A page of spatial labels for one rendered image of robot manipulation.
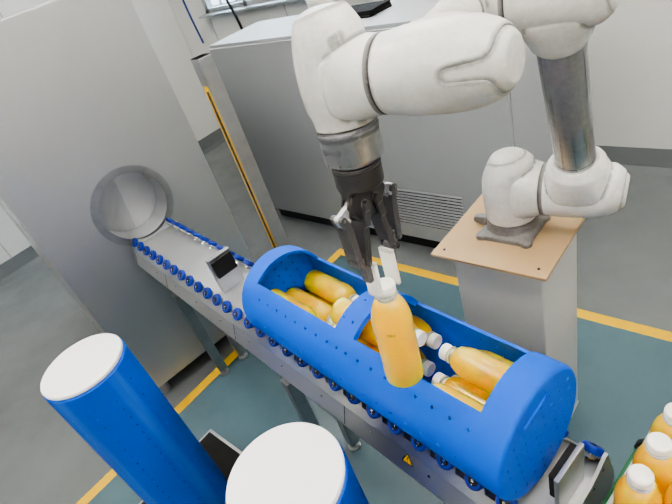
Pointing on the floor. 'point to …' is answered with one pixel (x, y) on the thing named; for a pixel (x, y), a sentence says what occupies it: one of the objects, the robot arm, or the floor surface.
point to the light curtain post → (204, 65)
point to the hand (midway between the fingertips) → (381, 272)
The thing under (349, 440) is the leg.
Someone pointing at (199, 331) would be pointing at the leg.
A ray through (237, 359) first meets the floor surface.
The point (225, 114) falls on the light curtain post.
